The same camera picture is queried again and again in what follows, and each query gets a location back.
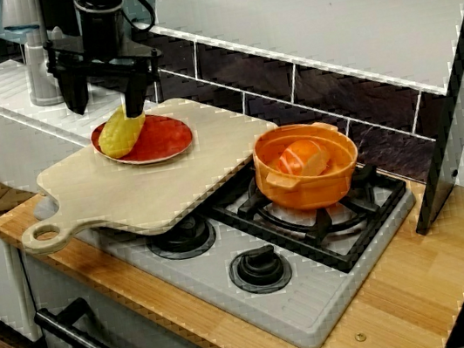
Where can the white toy sink unit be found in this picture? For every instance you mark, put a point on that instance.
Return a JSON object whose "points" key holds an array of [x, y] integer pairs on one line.
{"points": [[0, 131]]}

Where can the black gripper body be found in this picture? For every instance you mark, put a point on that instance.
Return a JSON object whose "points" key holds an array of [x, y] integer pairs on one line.
{"points": [[102, 40]]}

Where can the black burner grate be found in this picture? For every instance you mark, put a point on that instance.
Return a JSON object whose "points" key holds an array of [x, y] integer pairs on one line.
{"points": [[320, 226]]}

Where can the grey stove top panel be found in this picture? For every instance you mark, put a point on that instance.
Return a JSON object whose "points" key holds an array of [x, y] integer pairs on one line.
{"points": [[323, 301]]}

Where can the orange toy pot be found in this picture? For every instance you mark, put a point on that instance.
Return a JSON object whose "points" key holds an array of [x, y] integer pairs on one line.
{"points": [[306, 197]]}

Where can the yellow toy corn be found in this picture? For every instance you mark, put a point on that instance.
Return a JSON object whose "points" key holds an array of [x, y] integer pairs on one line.
{"points": [[117, 134]]}

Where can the white backsplash trim rail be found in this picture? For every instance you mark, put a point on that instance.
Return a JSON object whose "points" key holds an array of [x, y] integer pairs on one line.
{"points": [[283, 53]]}

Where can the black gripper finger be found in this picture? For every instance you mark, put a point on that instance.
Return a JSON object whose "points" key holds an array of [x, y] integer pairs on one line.
{"points": [[135, 94], [74, 93]]}

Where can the teal box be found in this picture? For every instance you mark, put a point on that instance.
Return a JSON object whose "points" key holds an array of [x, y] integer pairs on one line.
{"points": [[55, 7]]}

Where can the wooden cutting board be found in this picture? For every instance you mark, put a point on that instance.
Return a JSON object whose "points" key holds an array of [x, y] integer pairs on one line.
{"points": [[151, 195]]}

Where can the black stove knob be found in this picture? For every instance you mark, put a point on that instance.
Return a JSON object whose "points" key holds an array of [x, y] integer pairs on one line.
{"points": [[258, 269], [189, 238]]}

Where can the brass screw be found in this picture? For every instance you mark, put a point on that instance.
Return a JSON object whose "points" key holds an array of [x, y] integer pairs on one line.
{"points": [[360, 337]]}

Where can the wooden kitchen countertop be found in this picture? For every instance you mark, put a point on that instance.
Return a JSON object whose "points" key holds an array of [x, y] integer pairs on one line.
{"points": [[409, 287]]}

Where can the black kitchen side panel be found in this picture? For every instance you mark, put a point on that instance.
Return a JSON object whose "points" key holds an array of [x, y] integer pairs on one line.
{"points": [[440, 176]]}

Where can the white oven door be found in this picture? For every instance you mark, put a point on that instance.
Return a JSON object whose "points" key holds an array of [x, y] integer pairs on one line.
{"points": [[126, 314]]}

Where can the red plate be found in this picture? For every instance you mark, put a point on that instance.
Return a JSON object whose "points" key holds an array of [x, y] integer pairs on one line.
{"points": [[165, 140]]}

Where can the dark tile backsplash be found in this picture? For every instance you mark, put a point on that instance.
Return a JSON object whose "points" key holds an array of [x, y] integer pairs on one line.
{"points": [[334, 91]]}

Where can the grey toy faucet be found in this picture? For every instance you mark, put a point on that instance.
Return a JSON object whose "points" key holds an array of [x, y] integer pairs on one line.
{"points": [[38, 81]]}

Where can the toy salmon sushi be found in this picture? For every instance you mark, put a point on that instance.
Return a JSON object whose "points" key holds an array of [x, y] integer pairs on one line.
{"points": [[300, 158]]}

